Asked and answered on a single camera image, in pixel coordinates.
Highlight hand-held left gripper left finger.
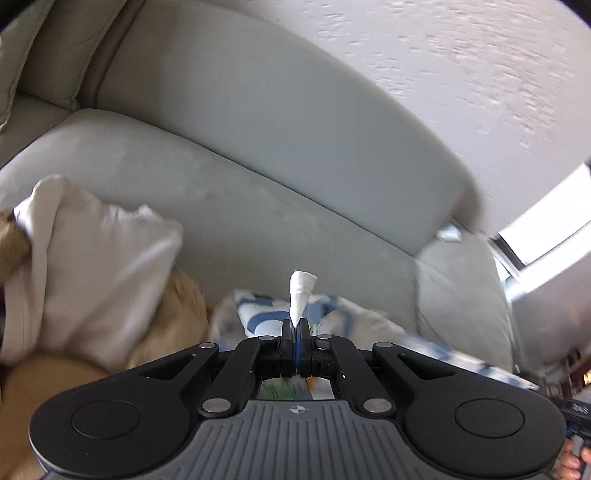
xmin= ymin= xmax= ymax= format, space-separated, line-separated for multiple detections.
xmin=134 ymin=318 xmax=296 ymax=415

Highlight window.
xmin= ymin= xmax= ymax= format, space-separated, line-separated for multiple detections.
xmin=496 ymin=161 xmax=591 ymax=278

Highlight khaki pants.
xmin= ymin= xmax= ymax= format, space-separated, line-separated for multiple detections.
xmin=0 ymin=208 xmax=211 ymax=480

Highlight cream white garment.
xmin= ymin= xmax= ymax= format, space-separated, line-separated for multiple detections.
xmin=0 ymin=174 xmax=184 ymax=365

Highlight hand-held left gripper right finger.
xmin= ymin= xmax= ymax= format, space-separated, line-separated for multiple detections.
xmin=298 ymin=318 xmax=446 ymax=415

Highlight white blue printed shirt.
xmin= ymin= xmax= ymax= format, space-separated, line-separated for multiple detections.
xmin=208 ymin=270 xmax=539 ymax=400

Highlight person's right hand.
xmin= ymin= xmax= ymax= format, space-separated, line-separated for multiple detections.
xmin=556 ymin=438 xmax=591 ymax=480

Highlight grey sofa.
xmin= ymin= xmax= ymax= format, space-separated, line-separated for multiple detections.
xmin=0 ymin=0 xmax=515 ymax=374

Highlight large grey pillow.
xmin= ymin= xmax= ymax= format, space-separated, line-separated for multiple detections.
xmin=0 ymin=0 xmax=58 ymax=134

